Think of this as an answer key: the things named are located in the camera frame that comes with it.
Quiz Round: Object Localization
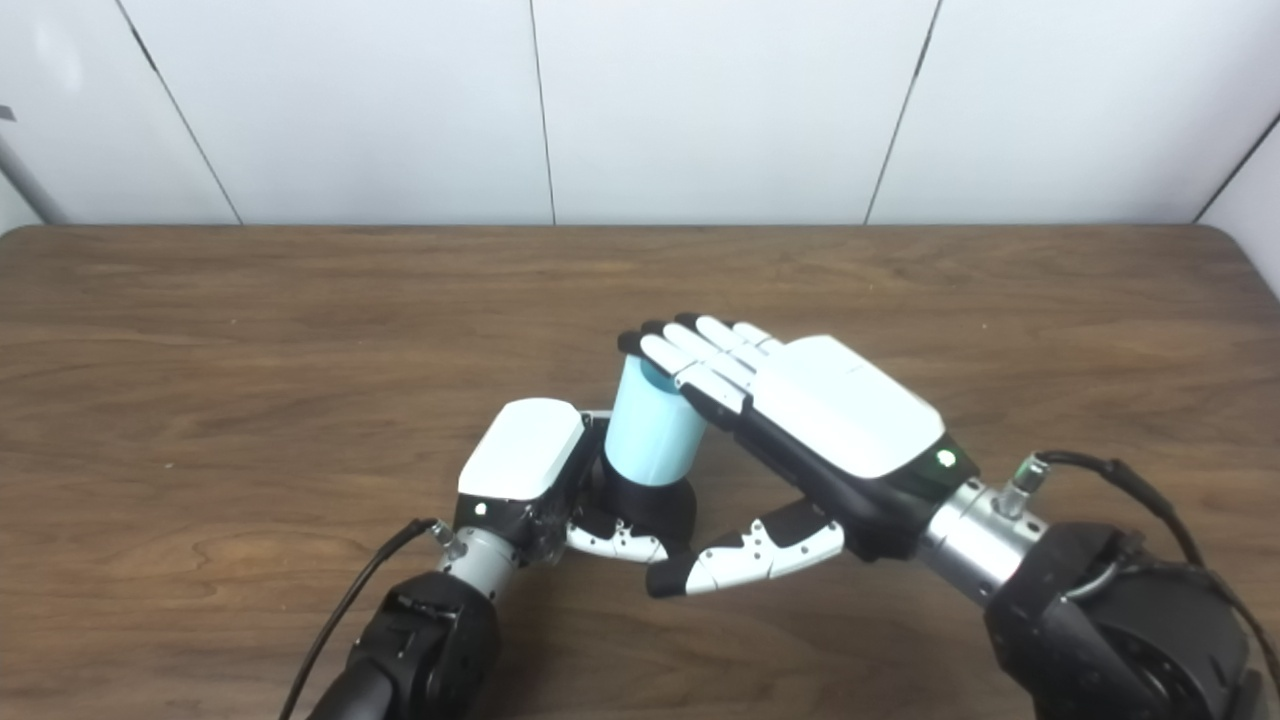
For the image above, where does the white and black left hand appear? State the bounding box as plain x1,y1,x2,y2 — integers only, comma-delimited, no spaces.
455,397,673,566

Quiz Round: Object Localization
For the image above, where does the white and black right hand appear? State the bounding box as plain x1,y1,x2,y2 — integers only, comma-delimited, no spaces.
617,312,983,599

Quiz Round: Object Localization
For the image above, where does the light blue cylinder cup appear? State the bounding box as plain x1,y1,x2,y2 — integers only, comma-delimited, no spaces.
604,352,709,488

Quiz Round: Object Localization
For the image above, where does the black funnel-shaped nozzle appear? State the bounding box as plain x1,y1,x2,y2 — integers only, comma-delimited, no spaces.
583,465,698,561

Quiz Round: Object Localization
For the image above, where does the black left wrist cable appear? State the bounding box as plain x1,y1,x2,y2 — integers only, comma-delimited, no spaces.
278,517,466,720

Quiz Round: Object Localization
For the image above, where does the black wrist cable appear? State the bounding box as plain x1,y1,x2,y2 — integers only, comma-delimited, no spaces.
995,450,1280,691
278,517,466,720

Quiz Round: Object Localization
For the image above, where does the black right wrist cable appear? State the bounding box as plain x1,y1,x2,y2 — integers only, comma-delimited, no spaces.
995,450,1280,691

